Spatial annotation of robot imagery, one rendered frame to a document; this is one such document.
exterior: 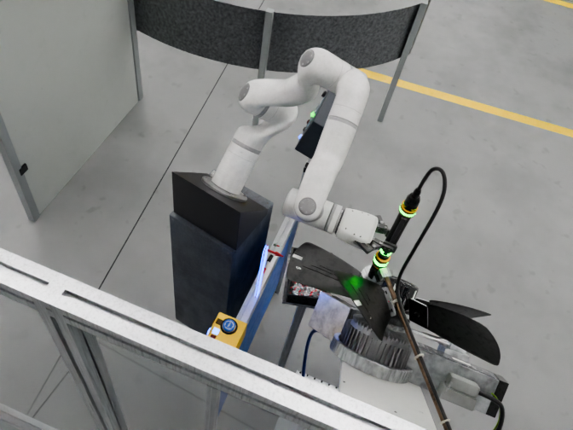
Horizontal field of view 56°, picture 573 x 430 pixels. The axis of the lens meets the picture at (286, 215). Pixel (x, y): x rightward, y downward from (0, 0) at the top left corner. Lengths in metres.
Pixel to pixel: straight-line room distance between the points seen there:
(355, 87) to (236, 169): 0.64
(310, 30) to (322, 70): 1.61
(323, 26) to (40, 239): 2.00
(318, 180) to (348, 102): 0.25
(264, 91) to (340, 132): 0.49
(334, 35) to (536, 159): 1.89
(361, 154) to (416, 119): 0.63
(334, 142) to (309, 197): 0.18
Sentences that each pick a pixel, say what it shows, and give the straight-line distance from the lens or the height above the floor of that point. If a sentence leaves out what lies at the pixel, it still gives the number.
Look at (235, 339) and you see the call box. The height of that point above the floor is 1.07.
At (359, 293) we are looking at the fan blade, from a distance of 1.48.
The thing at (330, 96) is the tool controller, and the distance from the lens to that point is 2.21.
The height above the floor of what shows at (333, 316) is 1.02.
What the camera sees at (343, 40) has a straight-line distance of 3.36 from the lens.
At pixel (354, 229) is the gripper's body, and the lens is 1.48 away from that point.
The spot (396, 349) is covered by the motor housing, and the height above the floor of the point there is 1.18.
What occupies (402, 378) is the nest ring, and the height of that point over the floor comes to 1.13.
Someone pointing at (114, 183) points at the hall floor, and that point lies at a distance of 3.47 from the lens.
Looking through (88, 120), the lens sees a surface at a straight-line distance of 3.47.
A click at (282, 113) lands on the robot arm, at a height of 1.32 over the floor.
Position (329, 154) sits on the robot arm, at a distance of 1.49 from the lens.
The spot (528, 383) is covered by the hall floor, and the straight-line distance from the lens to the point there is 3.30.
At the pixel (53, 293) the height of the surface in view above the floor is 2.05.
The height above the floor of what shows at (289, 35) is 0.81.
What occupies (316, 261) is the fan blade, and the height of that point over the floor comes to 1.19.
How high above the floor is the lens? 2.65
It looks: 53 degrees down
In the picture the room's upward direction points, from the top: 13 degrees clockwise
